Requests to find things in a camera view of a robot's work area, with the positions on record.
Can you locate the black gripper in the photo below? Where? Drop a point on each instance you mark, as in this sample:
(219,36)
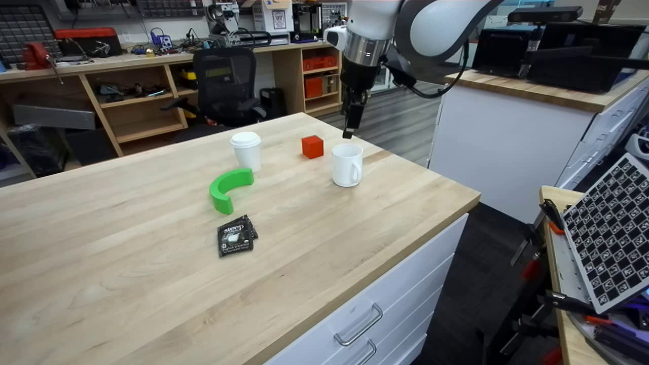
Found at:
(358,84)

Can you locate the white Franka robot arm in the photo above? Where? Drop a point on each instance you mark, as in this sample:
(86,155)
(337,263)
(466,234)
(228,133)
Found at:
(433,27)

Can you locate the white paper cup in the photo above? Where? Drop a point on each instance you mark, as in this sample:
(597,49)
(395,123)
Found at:
(245,150)

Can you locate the black teabag packet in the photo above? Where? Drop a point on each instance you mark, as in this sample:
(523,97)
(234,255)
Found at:
(236,236)

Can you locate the white ceramic mug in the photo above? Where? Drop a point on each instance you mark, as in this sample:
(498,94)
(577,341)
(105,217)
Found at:
(345,165)

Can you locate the red cube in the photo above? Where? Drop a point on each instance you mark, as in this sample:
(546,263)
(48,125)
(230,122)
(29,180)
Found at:
(312,147)

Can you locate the red storage bin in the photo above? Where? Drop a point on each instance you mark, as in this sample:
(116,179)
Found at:
(318,64)
(316,86)

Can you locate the white cardboard box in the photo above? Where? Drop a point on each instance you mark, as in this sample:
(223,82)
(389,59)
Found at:
(277,16)

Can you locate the green curved plastic piece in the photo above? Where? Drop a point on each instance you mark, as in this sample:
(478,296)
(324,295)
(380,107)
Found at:
(234,179)

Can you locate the black office chair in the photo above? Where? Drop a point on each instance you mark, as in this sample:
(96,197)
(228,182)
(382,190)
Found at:
(226,82)

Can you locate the white counter with wooden top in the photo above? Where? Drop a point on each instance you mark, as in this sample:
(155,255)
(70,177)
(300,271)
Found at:
(499,142)

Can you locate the black monitor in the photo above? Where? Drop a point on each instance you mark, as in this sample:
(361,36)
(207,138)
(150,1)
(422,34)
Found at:
(507,56)

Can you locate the white drawer cabinet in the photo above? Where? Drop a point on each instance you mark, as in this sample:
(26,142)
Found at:
(405,296)

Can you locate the black red clamp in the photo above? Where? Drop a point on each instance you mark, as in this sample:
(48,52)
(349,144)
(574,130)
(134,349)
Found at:
(549,215)

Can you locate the wooden workbench with shelves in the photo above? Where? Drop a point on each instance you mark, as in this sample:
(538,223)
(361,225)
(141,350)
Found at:
(134,64)

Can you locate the black equipment case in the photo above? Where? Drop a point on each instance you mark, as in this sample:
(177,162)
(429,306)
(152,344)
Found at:
(589,61)

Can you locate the red toolbox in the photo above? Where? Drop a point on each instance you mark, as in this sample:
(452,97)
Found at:
(88,34)

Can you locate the black white checkerboard panel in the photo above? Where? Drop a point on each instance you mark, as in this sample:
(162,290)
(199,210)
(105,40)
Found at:
(611,230)

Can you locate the grey flat panel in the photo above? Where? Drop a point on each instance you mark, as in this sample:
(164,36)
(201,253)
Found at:
(54,115)

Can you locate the wooden side table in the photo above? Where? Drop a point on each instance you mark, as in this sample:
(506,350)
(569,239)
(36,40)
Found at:
(570,344)

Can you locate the red tool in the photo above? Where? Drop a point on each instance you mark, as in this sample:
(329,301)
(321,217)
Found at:
(36,54)

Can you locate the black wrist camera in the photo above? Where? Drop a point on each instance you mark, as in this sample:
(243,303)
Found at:
(398,72)

